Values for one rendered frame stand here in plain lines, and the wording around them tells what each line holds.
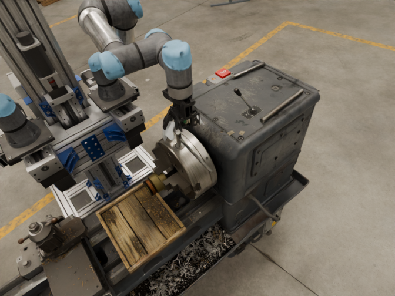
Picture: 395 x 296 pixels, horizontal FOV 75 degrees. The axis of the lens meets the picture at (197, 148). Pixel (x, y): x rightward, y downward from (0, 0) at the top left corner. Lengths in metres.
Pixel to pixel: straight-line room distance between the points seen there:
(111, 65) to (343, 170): 2.35
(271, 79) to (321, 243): 1.39
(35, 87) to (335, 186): 2.34
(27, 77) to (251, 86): 1.11
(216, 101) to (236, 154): 0.32
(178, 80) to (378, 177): 2.34
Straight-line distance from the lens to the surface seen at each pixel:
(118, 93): 1.53
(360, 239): 2.42
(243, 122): 1.13
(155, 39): 0.79
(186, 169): 1.04
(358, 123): 3.24
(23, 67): 1.55
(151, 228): 1.29
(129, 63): 0.76
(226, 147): 1.05
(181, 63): 0.70
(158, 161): 1.15
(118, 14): 1.11
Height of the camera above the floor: 2.03
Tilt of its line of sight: 49 degrees down
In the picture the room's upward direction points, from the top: 7 degrees counter-clockwise
